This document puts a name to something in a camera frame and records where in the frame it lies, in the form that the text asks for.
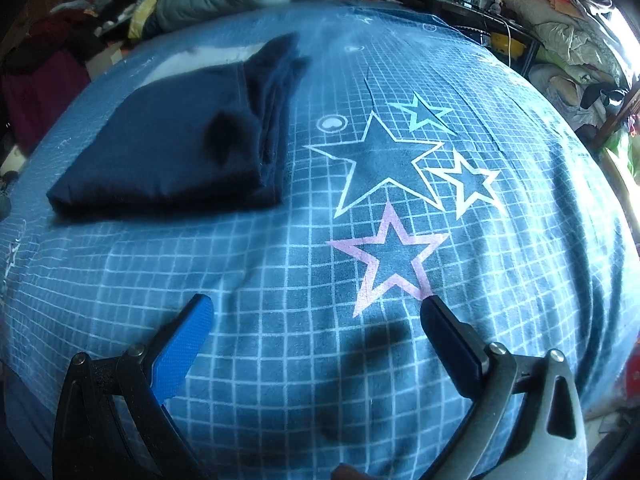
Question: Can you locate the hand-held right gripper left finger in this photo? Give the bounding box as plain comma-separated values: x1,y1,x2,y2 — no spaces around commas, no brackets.
51,293,216,480

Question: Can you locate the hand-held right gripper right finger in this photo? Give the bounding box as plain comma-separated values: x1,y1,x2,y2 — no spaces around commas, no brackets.
420,294,590,480

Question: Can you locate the dark blue garment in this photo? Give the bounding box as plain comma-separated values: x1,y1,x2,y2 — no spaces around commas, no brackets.
46,32,311,221

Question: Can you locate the blue checked bed sheet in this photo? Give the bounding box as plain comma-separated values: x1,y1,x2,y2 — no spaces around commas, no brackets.
0,0,640,480

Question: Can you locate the green plastic bag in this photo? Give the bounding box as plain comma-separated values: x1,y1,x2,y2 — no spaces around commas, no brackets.
602,127,636,166

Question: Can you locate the maroon garment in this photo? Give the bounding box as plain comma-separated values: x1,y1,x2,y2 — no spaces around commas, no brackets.
0,45,93,156

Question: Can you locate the pile of colourful bedding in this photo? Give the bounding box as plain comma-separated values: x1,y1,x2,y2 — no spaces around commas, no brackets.
500,0,631,126

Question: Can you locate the yellow cloth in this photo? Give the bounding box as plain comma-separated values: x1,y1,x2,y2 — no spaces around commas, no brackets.
127,0,165,41

